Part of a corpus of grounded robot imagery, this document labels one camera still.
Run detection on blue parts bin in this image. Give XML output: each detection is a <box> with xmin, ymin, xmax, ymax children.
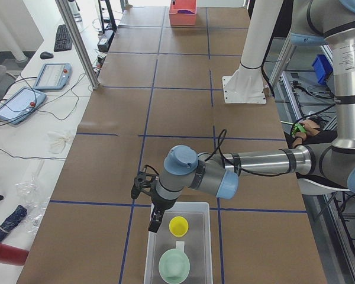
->
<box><xmin>312</xmin><ymin>54</ymin><xmax>333</xmax><ymax>86</ymax></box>

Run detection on black keyboard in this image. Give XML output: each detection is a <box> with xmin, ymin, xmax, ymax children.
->
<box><xmin>54</xmin><ymin>24</ymin><xmax>73</xmax><ymax>52</ymax></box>

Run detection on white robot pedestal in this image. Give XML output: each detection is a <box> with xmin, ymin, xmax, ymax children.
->
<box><xmin>222</xmin><ymin>0</ymin><xmax>283</xmax><ymax>104</ymax></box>

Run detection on aluminium frame post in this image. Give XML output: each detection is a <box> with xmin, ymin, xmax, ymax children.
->
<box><xmin>55</xmin><ymin>0</ymin><xmax>99</xmax><ymax>90</ymax></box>

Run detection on teach pendant tablet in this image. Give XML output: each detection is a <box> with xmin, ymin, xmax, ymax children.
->
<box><xmin>0</xmin><ymin>87</ymin><xmax>46</xmax><ymax>124</ymax></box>
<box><xmin>33</xmin><ymin>63</ymin><xmax>72</xmax><ymax>91</ymax></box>

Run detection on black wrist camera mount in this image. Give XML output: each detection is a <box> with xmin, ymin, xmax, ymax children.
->
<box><xmin>131</xmin><ymin>164</ymin><xmax>159</xmax><ymax>199</ymax></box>

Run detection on purple cloth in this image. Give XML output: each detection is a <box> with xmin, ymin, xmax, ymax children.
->
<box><xmin>177</xmin><ymin>9</ymin><xmax>196</xmax><ymax>15</ymax></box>

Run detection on light green ceramic bowl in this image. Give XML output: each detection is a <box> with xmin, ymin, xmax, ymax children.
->
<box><xmin>158</xmin><ymin>248</ymin><xmax>191</xmax><ymax>284</ymax></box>

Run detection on crumpled clear plastic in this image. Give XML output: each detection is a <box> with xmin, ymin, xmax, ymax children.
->
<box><xmin>15</xmin><ymin>175</ymin><xmax>50</xmax><ymax>235</ymax></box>

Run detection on clear plastic storage box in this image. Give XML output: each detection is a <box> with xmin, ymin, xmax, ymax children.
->
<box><xmin>144</xmin><ymin>202</ymin><xmax>213</xmax><ymax>283</ymax></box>

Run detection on far teach pendant tablet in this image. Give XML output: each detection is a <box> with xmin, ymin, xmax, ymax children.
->
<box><xmin>33</xmin><ymin>63</ymin><xmax>72</xmax><ymax>91</ymax></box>

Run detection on black computer mouse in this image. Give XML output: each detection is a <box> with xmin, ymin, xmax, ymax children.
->
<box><xmin>40</xmin><ymin>51</ymin><xmax>54</xmax><ymax>60</ymax></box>

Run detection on crumpled white paper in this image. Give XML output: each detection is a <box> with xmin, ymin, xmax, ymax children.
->
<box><xmin>47</xmin><ymin>131</ymin><xmax>74</xmax><ymax>154</ymax></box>

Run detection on near teach pendant tablet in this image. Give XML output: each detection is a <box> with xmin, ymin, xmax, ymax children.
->
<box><xmin>0</xmin><ymin>87</ymin><xmax>46</xmax><ymax>124</ymax></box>

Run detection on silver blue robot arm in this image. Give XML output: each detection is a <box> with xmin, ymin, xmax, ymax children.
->
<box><xmin>291</xmin><ymin>1</ymin><xmax>355</xmax><ymax>152</ymax></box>
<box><xmin>149</xmin><ymin>143</ymin><xmax>355</xmax><ymax>233</ymax></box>

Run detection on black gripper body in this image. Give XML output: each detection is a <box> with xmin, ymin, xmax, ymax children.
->
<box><xmin>151</xmin><ymin>194</ymin><xmax>175</xmax><ymax>219</ymax></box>

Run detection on red cylinder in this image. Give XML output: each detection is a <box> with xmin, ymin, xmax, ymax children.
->
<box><xmin>0</xmin><ymin>243</ymin><xmax>29</xmax><ymax>266</ymax></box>

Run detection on yellow plastic cup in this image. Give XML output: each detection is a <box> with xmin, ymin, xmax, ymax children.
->
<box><xmin>169</xmin><ymin>216</ymin><xmax>189</xmax><ymax>238</ymax></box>

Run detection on pink plastic box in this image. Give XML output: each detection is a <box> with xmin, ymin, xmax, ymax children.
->
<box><xmin>169</xmin><ymin>0</ymin><xmax>197</xmax><ymax>26</ymax></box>

